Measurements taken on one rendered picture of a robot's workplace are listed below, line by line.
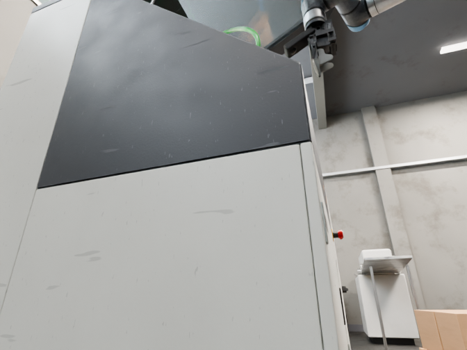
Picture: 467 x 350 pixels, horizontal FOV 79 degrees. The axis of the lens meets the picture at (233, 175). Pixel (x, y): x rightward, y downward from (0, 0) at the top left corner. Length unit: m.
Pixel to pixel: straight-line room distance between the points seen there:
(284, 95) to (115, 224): 0.37
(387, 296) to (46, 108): 4.64
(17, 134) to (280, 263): 0.73
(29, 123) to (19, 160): 0.11
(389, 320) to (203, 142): 4.55
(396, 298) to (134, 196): 4.58
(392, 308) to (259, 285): 4.52
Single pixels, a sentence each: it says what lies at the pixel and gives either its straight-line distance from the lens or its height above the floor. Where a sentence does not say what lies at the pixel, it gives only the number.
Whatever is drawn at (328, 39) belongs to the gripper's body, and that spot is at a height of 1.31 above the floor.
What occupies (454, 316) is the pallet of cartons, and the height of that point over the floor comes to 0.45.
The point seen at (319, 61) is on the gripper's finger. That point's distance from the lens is 0.99.
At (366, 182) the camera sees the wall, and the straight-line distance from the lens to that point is 7.16.
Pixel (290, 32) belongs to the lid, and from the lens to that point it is 1.58.
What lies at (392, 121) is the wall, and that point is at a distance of 7.93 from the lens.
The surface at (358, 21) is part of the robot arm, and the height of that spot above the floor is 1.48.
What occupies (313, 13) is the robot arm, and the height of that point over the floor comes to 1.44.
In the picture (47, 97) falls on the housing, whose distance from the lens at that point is 0.90.
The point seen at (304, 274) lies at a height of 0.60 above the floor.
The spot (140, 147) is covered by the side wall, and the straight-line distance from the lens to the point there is 0.58.
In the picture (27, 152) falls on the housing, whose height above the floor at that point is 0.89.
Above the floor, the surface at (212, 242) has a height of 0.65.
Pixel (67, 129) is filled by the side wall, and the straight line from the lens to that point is 0.77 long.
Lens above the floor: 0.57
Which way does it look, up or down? 24 degrees up
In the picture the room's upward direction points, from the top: straight up
